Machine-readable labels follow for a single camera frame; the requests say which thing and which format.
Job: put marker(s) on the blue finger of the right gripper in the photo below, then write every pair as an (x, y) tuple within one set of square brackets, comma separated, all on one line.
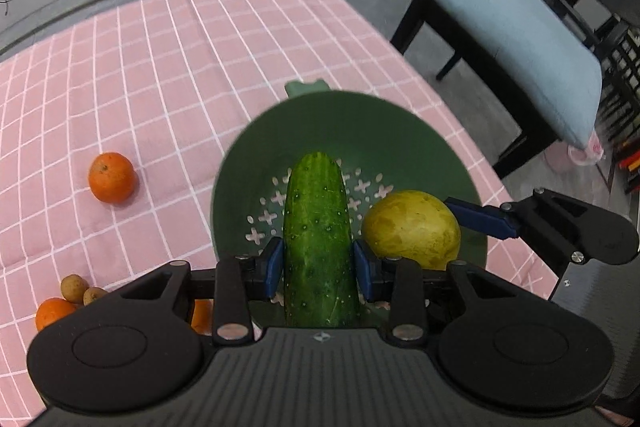
[(488, 220)]

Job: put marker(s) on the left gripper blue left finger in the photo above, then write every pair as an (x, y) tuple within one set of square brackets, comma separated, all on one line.
[(240, 280)]

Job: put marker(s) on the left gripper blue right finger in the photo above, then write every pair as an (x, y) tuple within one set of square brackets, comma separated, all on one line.
[(398, 282)]

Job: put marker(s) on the orange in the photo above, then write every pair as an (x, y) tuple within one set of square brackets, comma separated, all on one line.
[(202, 318), (52, 310), (112, 178)]

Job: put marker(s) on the large yellow-green pomelo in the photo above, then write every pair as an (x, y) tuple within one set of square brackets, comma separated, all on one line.
[(414, 225)]

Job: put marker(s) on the green cucumber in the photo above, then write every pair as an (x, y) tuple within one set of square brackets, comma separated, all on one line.
[(320, 286)]

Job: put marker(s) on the green colander bowl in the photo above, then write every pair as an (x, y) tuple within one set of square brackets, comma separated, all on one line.
[(379, 147)]

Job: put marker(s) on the brown kiwi front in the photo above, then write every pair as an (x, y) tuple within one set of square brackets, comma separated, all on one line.
[(92, 294)]

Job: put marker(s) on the brown kiwi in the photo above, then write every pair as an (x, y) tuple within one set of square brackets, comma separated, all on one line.
[(73, 288), (92, 294)]

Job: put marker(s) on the light blue seat cushion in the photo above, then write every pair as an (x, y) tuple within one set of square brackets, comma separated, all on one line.
[(560, 76)]

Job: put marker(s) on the brown kiwi back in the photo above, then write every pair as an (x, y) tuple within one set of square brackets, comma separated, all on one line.
[(73, 288)]

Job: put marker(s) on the pink checked tablecloth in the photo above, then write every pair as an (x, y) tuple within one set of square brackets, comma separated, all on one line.
[(169, 84)]

